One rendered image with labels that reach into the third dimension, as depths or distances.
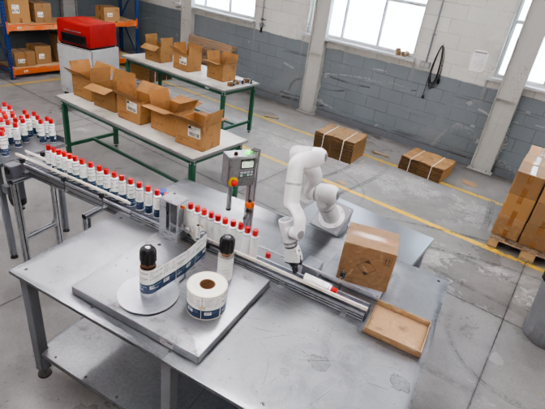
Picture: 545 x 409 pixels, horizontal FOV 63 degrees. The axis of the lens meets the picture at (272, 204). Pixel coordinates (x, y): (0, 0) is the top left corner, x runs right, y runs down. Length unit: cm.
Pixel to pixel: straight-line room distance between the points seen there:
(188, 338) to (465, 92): 608
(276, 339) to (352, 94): 626
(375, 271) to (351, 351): 53
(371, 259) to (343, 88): 582
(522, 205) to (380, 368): 330
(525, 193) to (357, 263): 290
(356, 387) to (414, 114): 599
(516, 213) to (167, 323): 397
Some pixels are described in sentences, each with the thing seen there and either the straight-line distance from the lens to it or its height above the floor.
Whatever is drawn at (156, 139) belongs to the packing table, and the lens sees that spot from 449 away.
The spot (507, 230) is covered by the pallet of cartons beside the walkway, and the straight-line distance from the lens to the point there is 537.
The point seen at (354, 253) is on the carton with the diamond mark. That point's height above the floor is 106.
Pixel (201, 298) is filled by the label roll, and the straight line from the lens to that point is 218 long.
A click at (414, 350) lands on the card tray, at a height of 87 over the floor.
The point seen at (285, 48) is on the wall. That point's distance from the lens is 872.
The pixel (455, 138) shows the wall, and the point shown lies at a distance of 758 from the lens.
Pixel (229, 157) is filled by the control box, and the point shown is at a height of 147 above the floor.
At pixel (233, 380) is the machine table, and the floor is 83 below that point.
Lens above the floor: 247
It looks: 29 degrees down
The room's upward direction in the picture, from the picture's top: 8 degrees clockwise
